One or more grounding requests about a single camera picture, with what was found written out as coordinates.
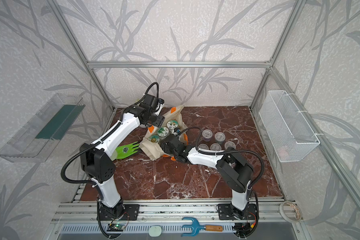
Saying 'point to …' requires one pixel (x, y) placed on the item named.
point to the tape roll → (298, 212)
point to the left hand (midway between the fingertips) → (157, 118)
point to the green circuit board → (116, 227)
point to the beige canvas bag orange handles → (153, 150)
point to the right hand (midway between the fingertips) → (165, 144)
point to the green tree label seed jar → (162, 132)
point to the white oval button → (155, 231)
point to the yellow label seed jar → (153, 138)
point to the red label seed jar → (230, 144)
